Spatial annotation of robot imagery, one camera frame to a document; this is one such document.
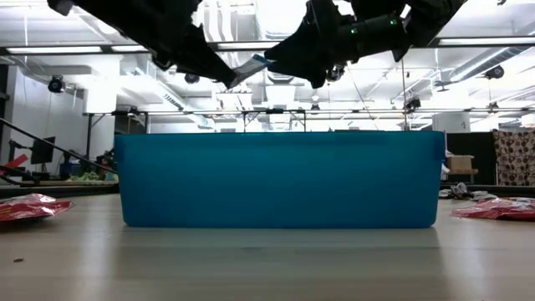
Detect red strap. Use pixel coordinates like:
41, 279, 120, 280
0, 153, 29, 176

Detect grey ventilation duct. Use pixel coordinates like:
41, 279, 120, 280
449, 45, 535, 83

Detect wooden stool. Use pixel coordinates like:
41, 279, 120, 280
446, 168, 480, 185

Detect brown patterned curtain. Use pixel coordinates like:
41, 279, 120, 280
492, 128, 535, 187

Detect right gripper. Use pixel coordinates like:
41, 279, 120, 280
264, 0, 359, 89

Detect cardboard box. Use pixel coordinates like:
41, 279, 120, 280
446, 155, 476, 171

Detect black monitor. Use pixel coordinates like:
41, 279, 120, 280
29, 136, 57, 166

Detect red candy pack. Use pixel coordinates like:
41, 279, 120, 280
450, 196, 535, 222
0, 192, 74, 222

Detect black partition panel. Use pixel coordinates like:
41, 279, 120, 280
444, 131, 497, 185

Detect blue box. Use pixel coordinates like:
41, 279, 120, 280
59, 161, 83, 181

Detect white pillar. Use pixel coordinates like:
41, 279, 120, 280
432, 111, 471, 134

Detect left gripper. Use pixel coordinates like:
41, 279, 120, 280
150, 8, 238, 89

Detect blue plastic bin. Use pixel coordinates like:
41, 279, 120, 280
113, 130, 446, 230

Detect white blue candy bar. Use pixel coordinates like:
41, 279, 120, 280
231, 53, 273, 88

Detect ceiling light strip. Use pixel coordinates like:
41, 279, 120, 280
6, 44, 104, 54
208, 40, 281, 51
436, 36, 535, 46

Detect green object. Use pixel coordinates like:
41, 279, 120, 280
69, 170, 112, 182

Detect thin vertical pole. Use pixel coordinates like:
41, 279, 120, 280
400, 58, 409, 131

